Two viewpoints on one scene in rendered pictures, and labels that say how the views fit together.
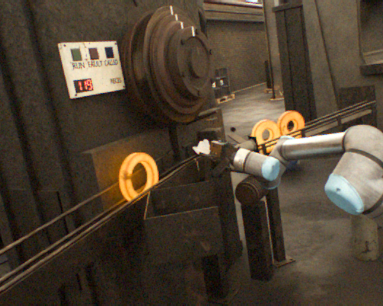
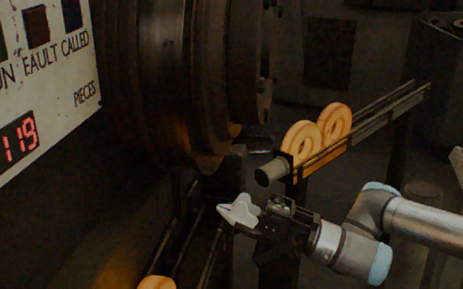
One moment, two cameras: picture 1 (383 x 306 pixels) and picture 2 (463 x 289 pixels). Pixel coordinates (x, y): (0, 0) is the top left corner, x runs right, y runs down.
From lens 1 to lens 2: 0.94 m
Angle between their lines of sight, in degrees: 27
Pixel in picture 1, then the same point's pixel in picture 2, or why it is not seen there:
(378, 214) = not seen: outside the picture
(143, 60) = (180, 54)
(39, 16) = not seen: outside the picture
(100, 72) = (52, 82)
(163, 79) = (211, 95)
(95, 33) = not seen: outside the picture
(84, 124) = (16, 249)
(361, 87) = (339, 21)
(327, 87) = (292, 13)
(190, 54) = (268, 28)
